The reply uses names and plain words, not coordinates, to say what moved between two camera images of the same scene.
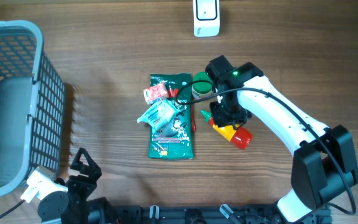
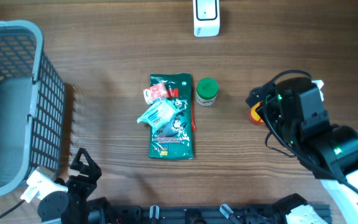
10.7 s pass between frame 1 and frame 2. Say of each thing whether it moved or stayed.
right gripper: moved
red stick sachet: stayed
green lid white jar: moved
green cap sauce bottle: moved
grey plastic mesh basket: stayed
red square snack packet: stayed
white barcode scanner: stayed
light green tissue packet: stayed
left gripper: stayed
